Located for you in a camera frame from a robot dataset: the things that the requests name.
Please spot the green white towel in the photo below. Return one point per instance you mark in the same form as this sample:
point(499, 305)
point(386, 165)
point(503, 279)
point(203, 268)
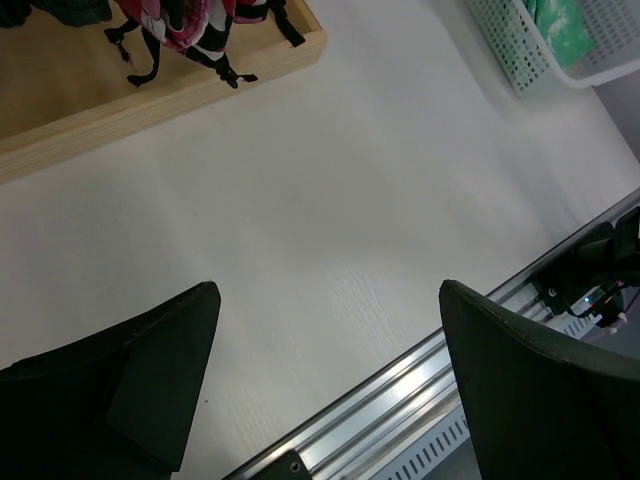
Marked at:
point(561, 24)

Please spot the aluminium mounting rail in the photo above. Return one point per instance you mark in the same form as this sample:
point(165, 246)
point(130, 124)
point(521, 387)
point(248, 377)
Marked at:
point(366, 427)

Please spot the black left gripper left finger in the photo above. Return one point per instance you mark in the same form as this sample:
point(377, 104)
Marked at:
point(118, 404)

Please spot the pink floral trousers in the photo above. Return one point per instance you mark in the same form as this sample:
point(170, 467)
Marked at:
point(198, 30)

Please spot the white slotted cable duct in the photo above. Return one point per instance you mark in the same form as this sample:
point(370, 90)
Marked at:
point(448, 430)

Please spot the white plastic basket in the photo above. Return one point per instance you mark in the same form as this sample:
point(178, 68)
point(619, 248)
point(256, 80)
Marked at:
point(529, 64)

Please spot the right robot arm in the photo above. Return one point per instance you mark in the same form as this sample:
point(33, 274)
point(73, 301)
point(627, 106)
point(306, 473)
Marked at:
point(611, 258)

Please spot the wooden clothes rack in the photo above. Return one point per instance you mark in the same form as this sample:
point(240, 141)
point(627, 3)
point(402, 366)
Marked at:
point(64, 92)

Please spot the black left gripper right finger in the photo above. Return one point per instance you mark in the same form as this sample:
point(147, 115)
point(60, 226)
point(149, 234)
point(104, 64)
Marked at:
point(539, 404)

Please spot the black trousers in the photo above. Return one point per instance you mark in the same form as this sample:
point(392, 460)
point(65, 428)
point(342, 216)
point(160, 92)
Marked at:
point(72, 13)

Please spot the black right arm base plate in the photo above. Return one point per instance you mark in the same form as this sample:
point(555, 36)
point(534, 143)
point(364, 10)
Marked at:
point(547, 280)

